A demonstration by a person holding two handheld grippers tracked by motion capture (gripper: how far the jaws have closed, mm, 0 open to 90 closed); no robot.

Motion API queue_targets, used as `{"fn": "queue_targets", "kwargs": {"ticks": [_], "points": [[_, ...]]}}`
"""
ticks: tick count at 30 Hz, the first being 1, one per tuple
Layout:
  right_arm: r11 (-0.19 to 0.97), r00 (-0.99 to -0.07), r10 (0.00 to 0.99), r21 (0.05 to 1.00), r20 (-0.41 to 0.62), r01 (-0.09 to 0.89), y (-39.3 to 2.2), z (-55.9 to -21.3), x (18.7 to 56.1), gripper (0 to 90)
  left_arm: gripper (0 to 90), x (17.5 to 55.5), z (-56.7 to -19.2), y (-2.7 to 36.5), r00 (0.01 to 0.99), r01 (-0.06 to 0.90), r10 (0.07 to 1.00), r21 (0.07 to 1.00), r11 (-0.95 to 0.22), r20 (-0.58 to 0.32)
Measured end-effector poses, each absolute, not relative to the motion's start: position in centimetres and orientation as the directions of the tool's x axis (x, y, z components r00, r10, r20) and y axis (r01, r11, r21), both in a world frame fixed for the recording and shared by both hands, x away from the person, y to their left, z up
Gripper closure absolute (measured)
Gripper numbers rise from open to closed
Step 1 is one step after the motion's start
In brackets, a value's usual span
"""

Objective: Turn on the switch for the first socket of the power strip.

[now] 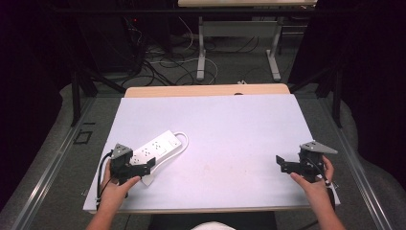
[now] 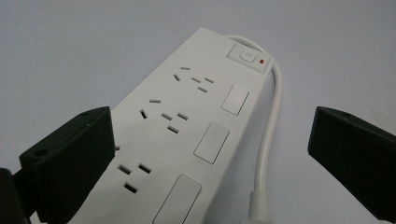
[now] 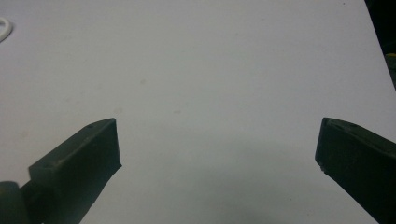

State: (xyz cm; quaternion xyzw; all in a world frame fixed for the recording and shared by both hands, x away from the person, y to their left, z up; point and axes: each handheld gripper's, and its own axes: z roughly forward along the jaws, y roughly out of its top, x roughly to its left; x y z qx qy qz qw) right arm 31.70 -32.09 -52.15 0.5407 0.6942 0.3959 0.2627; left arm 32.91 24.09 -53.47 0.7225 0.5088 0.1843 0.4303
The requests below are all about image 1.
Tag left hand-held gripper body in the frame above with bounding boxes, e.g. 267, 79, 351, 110
109, 143, 142, 186

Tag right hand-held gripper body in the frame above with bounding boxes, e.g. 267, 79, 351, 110
298, 140, 339, 184

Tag white plug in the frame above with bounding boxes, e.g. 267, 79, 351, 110
141, 173, 156, 187

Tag white power strip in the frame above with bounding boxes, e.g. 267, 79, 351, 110
128, 129, 183, 167

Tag person's right hand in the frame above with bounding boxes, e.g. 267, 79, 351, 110
289, 155, 335, 205

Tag person's left hand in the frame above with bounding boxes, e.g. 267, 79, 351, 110
100, 158, 142, 210

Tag white board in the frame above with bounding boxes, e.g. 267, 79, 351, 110
82, 93, 341, 213

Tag person's dark pants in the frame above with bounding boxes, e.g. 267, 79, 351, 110
148, 211, 278, 230

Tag black metal stand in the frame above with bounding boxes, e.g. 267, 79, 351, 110
70, 65, 127, 127
287, 61, 345, 129

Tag person's white shirt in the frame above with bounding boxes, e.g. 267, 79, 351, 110
191, 220, 237, 230

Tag dark equipment cabinet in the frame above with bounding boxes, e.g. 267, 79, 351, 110
75, 12, 147, 75

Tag white desk with metal legs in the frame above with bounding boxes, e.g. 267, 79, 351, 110
177, 0, 319, 82

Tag black horizontal bar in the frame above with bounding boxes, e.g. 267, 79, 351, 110
52, 7, 355, 15

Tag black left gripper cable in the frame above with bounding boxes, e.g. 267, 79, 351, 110
96, 150, 115, 209

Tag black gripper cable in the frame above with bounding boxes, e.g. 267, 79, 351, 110
96, 150, 115, 209
308, 156, 337, 212

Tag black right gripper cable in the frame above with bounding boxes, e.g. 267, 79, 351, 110
308, 156, 337, 212

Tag white power strip cable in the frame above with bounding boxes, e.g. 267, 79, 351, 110
149, 131, 190, 177

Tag aluminium floor rail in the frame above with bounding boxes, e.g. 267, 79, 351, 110
9, 95, 99, 230
314, 94, 396, 230

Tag black floor cable bundle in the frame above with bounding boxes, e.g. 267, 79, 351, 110
123, 17, 200, 88

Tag white floor cable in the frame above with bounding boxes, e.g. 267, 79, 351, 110
148, 15, 220, 86

